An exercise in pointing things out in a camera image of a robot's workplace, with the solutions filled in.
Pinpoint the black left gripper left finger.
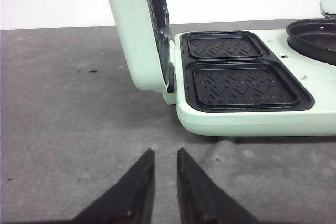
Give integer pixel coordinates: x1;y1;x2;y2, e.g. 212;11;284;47
69;148;155;224

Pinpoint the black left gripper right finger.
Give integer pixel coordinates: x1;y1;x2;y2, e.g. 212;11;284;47
177;148;258;223

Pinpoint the mint green hinged lid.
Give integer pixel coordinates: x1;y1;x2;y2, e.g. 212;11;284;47
109;0;175;93

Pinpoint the mint green breakfast maker base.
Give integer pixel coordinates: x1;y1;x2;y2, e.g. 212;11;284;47
166;29;335;136

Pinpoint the grey felt table mat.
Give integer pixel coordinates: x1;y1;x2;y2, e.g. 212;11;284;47
1;26;335;223

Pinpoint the black round frying pan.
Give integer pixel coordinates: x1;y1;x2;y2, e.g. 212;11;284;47
285;0;336;66

